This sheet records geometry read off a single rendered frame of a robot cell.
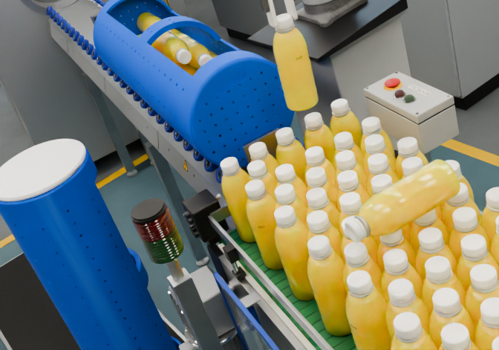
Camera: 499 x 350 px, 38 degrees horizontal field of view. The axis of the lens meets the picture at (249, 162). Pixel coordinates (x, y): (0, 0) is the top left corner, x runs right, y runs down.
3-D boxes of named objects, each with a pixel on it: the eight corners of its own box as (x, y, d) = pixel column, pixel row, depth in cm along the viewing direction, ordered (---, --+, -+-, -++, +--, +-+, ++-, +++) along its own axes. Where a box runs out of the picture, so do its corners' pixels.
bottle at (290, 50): (281, 104, 161) (261, 27, 152) (308, 91, 163) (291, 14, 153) (296, 115, 156) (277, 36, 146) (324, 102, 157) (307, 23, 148)
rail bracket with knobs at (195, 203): (226, 217, 178) (213, 183, 173) (238, 230, 172) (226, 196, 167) (190, 236, 176) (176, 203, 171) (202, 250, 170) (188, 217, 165)
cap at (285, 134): (296, 134, 164) (294, 127, 163) (291, 143, 161) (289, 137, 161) (280, 134, 166) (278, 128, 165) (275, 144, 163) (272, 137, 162)
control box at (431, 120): (404, 106, 177) (396, 69, 172) (460, 134, 161) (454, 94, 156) (370, 125, 175) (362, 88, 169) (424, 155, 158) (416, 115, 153)
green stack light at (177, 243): (177, 235, 132) (167, 214, 130) (189, 251, 127) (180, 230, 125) (145, 252, 131) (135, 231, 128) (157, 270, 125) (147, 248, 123)
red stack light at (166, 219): (167, 213, 130) (160, 196, 128) (180, 229, 124) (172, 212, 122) (135, 231, 128) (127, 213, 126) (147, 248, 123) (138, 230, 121)
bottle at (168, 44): (175, 40, 220) (199, 56, 205) (157, 56, 219) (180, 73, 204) (161, 22, 216) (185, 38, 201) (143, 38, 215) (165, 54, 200)
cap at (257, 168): (249, 180, 154) (246, 172, 153) (249, 169, 158) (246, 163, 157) (267, 175, 154) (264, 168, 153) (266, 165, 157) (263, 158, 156)
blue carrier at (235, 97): (185, 50, 260) (153, -25, 245) (309, 133, 188) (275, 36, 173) (114, 88, 253) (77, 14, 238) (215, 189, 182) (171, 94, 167)
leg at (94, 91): (136, 169, 397) (90, 68, 364) (139, 174, 392) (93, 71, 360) (126, 175, 395) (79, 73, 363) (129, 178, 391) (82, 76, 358)
